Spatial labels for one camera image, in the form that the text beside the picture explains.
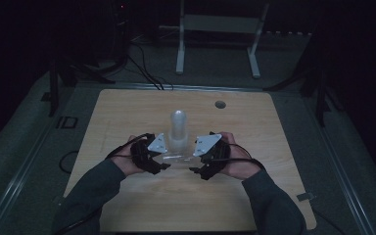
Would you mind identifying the black tripod stand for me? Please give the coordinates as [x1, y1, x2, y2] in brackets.
[263, 32, 345, 129]
[47, 58, 116, 118]

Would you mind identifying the bundle of black floor cables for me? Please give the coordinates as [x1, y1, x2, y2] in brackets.
[126, 41, 174, 91]

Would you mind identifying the black cable loop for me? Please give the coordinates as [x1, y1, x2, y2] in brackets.
[59, 150, 80, 174]

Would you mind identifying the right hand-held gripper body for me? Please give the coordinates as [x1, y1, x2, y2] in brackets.
[192, 131, 231, 169]

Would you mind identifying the black rectangular floor bracket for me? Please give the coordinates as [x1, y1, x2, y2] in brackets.
[56, 116, 79, 129]

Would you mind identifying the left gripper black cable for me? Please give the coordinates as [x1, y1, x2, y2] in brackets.
[53, 132, 157, 235]

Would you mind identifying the white domed cylinder on base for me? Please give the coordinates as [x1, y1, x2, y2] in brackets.
[167, 109, 189, 155]

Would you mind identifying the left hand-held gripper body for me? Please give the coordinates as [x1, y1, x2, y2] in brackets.
[130, 132, 168, 170]

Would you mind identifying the dark equipment tower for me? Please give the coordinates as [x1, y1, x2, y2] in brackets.
[110, 0, 132, 68]

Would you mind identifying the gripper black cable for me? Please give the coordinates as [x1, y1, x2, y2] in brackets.
[209, 142, 266, 171]
[53, 132, 157, 235]

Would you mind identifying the clear plastic bag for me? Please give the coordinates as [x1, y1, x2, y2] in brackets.
[156, 152, 200, 166]

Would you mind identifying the white metal stand frame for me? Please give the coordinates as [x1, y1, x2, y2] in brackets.
[175, 0, 270, 79]

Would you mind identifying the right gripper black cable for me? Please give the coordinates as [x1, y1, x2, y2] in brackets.
[209, 142, 266, 171]

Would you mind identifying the person's right hand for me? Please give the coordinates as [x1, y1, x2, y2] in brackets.
[219, 131, 264, 181]

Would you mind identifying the person's left hand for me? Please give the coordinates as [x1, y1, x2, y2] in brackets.
[112, 134, 149, 178]

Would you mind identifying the metal floor rail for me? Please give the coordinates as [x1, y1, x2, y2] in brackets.
[302, 94, 376, 235]
[0, 114, 62, 234]

